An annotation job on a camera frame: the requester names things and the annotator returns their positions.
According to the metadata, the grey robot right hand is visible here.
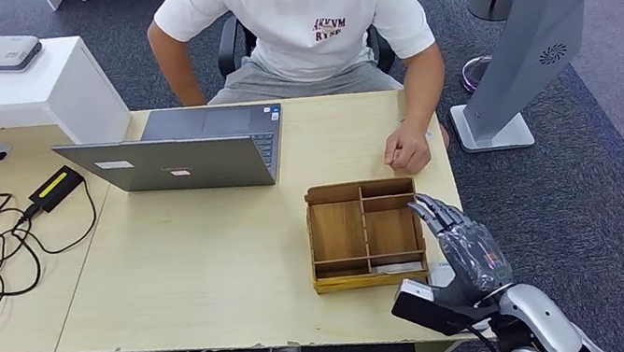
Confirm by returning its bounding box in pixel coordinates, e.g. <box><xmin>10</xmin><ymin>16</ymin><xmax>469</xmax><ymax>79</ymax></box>
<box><xmin>405</xmin><ymin>180</ymin><xmax>518</xmax><ymax>314</ymax></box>

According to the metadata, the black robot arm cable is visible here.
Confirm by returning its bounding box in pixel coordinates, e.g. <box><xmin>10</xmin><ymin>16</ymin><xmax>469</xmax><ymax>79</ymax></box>
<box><xmin>467</xmin><ymin>319</ymin><xmax>509</xmax><ymax>352</ymax></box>

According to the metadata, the person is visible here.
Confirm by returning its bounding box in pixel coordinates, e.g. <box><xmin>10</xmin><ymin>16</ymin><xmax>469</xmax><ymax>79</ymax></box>
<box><xmin>141</xmin><ymin>0</ymin><xmax>462</xmax><ymax>214</ymax></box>

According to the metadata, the black adapter with yellow label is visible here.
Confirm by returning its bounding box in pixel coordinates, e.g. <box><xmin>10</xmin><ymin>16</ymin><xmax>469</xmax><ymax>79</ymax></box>
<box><xmin>24</xmin><ymin>163</ymin><xmax>90</xmax><ymax>217</ymax></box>

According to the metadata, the person's left hand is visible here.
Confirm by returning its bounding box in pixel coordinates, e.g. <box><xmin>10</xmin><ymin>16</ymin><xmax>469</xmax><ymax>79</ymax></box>
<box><xmin>377</xmin><ymin>117</ymin><xmax>436</xmax><ymax>180</ymax></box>

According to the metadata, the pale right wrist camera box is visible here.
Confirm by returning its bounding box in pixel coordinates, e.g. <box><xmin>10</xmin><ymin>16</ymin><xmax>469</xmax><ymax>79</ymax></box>
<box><xmin>386</xmin><ymin>267</ymin><xmax>488</xmax><ymax>345</ymax></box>

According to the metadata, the grey laptop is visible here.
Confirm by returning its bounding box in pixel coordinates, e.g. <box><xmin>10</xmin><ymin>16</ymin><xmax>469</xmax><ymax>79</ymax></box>
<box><xmin>48</xmin><ymin>91</ymin><xmax>295</xmax><ymax>219</ymax></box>

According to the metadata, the grey kiosk stand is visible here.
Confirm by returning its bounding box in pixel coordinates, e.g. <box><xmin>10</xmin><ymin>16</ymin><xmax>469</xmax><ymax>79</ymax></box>
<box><xmin>433</xmin><ymin>0</ymin><xmax>624</xmax><ymax>159</ymax></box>

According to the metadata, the round silver purple base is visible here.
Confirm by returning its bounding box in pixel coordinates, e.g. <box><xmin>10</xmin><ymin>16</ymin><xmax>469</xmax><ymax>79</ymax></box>
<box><xmin>459</xmin><ymin>55</ymin><xmax>499</xmax><ymax>96</ymax></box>

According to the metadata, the white reception counter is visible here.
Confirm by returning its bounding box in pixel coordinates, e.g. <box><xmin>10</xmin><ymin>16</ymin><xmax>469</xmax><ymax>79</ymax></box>
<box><xmin>0</xmin><ymin>15</ymin><xmax>136</xmax><ymax>163</ymax></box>

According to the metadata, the grey card reader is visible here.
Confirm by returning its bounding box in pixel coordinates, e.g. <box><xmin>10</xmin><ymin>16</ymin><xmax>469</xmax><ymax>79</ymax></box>
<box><xmin>425</xmin><ymin>260</ymin><xmax>459</xmax><ymax>291</ymax></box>
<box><xmin>0</xmin><ymin>28</ymin><xmax>47</xmax><ymax>75</ymax></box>

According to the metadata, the thin black adapter cable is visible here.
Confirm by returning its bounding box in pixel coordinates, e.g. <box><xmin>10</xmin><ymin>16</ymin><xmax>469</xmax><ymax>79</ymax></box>
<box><xmin>6</xmin><ymin>178</ymin><xmax>103</xmax><ymax>261</ymax></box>

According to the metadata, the wooden compartment organizer box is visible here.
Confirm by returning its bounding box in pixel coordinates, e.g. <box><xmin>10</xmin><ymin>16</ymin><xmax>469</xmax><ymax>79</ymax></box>
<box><xmin>297</xmin><ymin>170</ymin><xmax>432</xmax><ymax>299</ymax></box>

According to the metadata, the black office chair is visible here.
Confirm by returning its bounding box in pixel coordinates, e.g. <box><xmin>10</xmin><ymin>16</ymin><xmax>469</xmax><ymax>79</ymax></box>
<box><xmin>211</xmin><ymin>0</ymin><xmax>399</xmax><ymax>101</ymax></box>

